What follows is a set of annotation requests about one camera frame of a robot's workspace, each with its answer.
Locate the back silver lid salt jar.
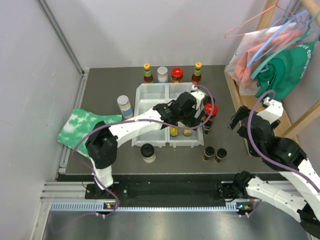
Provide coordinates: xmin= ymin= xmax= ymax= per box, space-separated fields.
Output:
xmin=157 ymin=66 xmax=168 ymax=84

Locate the silver lid salt jar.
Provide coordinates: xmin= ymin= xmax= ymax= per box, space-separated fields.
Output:
xmin=117 ymin=95 xmax=133 ymax=120
xmin=157 ymin=66 xmax=168 ymax=84

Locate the left silver lid salt jar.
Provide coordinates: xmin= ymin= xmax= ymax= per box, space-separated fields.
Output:
xmin=117 ymin=95 xmax=133 ymax=120

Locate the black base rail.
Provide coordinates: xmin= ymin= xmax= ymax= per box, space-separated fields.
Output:
xmin=85 ymin=173 xmax=253 ymax=208

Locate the wooden clothes rack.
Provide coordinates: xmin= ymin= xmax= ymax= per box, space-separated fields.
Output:
xmin=224 ymin=0 xmax=320 ymax=145

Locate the green white cloth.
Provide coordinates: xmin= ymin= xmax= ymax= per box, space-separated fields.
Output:
xmin=57 ymin=108 xmax=122 ymax=149

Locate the yellow label brown bottle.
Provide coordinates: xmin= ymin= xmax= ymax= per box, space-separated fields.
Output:
xmin=183 ymin=129 xmax=193 ymax=137
xmin=169 ymin=127 xmax=179 ymax=137

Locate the small black cap spice bottle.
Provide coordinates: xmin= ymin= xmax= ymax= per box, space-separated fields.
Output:
xmin=202 ymin=120 xmax=213 ymax=136

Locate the back red lid sauce jar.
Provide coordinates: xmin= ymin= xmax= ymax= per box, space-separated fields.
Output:
xmin=171 ymin=67 xmax=184 ymax=83

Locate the pink hanger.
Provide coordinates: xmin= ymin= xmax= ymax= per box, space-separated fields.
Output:
xmin=224 ymin=0 xmax=295 ymax=39

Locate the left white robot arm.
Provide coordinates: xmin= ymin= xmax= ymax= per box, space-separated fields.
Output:
xmin=85 ymin=90 xmax=206 ymax=199

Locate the black lid shaker front left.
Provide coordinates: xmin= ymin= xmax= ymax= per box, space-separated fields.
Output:
xmin=140 ymin=143 xmax=156 ymax=164

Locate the white organizer tray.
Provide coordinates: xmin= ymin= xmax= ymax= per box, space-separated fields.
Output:
xmin=131 ymin=83 xmax=168 ymax=148
xmin=165 ymin=82 xmax=204 ymax=148

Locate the blue hanger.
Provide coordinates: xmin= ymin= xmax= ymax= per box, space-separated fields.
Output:
xmin=234 ymin=10 xmax=310 ymax=67

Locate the orange cap sauce bottle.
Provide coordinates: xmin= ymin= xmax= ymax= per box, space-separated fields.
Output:
xmin=143 ymin=63 xmax=154 ymax=84
xmin=191 ymin=62 xmax=202 ymax=85

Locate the red lid sauce jar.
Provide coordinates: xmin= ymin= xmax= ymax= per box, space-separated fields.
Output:
xmin=203 ymin=103 xmax=218 ymax=123
xmin=171 ymin=67 xmax=184 ymax=83

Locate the black lid shaker right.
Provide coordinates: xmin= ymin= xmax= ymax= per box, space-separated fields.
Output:
xmin=202 ymin=95 xmax=216 ymax=106

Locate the black cap pepper bottle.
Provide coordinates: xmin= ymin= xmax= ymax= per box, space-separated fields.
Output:
xmin=202 ymin=146 xmax=215 ymax=162
xmin=214 ymin=148 xmax=227 ymax=164

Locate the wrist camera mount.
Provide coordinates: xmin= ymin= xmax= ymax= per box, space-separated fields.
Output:
xmin=190 ymin=85 xmax=206 ymax=110
xmin=257 ymin=97 xmax=284 ymax=124

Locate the left white organizer tray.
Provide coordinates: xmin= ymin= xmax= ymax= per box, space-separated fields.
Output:
xmin=131 ymin=83 xmax=168 ymax=148

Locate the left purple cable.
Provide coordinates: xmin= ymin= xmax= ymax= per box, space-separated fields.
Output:
xmin=49 ymin=84 xmax=216 ymax=233

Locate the black lid shaker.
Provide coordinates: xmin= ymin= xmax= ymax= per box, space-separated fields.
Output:
xmin=140 ymin=143 xmax=156 ymax=164
xmin=202 ymin=95 xmax=216 ymax=106

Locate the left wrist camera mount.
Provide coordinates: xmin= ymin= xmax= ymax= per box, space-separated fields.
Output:
xmin=190 ymin=85 xmax=206 ymax=110

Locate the teal hanger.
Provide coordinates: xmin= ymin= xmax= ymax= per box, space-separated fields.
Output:
xmin=247 ymin=10 xmax=320 ymax=79

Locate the pink white garment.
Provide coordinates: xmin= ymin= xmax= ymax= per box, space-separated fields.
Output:
xmin=225 ymin=22 xmax=303 ymax=96

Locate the right white organizer tray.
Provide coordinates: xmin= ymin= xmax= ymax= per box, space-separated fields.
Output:
xmin=165 ymin=82 xmax=204 ymax=148

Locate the right orange cap sauce bottle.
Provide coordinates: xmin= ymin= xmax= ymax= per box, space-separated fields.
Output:
xmin=191 ymin=62 xmax=202 ymax=85

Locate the green garment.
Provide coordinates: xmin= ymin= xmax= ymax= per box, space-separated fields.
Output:
xmin=254 ymin=41 xmax=315 ymax=101

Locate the left orange cap sauce bottle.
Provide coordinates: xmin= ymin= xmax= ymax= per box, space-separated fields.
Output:
xmin=143 ymin=63 xmax=154 ymax=84

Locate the right red lid sauce jar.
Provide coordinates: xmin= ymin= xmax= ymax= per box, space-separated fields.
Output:
xmin=203 ymin=103 xmax=218 ymax=123

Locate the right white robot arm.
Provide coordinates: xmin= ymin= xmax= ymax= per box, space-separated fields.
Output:
xmin=227 ymin=104 xmax=320 ymax=238

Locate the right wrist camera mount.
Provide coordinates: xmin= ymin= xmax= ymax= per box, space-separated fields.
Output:
xmin=257 ymin=97 xmax=284 ymax=124

